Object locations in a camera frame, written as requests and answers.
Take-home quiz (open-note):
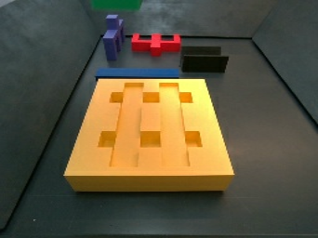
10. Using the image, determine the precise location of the green rectangular block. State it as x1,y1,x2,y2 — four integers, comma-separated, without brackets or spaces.
90,0,143,10

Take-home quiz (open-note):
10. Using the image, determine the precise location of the yellow slotted board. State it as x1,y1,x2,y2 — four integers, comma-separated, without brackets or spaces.
64,79,235,192

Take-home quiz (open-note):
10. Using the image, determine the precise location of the black front slab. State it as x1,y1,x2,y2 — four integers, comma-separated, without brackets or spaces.
181,55,228,73

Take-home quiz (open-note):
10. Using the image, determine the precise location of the black slab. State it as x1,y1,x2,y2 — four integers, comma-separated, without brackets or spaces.
181,55,228,73
181,46,220,55

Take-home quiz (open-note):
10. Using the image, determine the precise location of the blue flat bar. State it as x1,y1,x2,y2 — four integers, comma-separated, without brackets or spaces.
96,68,179,78

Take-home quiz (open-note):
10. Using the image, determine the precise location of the black rear slab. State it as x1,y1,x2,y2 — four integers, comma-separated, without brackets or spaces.
181,46,220,55

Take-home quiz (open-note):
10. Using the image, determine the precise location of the red cross-shaped block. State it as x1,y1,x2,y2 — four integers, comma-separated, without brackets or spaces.
132,33,181,57

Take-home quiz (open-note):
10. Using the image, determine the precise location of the purple stepped block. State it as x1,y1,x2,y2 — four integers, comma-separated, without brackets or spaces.
102,15,124,60

